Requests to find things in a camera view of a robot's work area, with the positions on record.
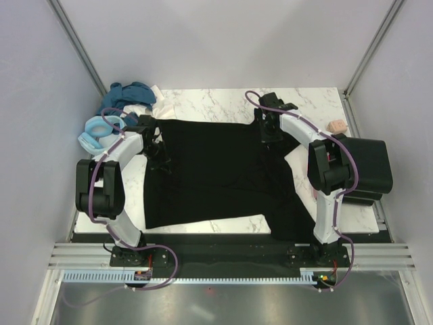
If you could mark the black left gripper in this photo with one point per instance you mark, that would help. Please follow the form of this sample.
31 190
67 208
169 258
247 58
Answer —
161 164

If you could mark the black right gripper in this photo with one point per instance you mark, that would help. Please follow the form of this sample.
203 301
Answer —
268 140

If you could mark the black t shirt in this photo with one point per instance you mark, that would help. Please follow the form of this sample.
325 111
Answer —
223 171

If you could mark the black and pink drawer box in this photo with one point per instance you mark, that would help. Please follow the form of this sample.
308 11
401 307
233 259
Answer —
365 169

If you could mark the blue t shirt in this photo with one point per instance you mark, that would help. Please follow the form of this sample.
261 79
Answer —
120 96

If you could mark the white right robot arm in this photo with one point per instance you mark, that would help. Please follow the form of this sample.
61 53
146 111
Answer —
327 229

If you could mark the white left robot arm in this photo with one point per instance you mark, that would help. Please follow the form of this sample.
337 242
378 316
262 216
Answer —
99 185

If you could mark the white t shirt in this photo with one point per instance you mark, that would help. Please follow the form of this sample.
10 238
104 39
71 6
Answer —
163 108

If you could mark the pink foam cube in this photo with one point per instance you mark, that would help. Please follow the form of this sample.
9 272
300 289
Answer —
337 126

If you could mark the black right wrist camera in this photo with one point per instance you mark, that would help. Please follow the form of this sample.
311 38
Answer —
271 100

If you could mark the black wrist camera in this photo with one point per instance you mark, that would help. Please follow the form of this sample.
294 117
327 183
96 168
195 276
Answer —
271 100
148 126

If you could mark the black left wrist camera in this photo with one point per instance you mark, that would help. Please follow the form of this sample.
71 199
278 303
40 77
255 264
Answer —
148 126

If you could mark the light blue ring toy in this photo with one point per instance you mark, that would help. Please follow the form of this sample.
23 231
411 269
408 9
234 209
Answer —
99 135

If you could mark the aluminium frame rail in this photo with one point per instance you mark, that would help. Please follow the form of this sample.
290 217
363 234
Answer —
361 257

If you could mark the white slotted cable duct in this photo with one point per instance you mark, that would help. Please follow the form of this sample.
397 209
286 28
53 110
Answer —
130 276

